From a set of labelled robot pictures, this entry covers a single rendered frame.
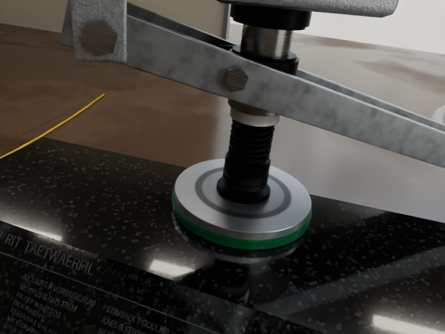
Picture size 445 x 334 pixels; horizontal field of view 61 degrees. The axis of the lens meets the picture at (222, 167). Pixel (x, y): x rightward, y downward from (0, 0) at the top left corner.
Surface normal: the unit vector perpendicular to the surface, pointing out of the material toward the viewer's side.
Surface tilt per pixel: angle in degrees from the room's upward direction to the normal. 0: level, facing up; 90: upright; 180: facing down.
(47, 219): 0
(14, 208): 0
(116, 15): 90
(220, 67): 90
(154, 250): 0
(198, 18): 90
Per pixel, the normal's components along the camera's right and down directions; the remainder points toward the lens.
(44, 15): -0.22, 0.44
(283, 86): 0.24, 0.48
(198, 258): 0.11, -0.88
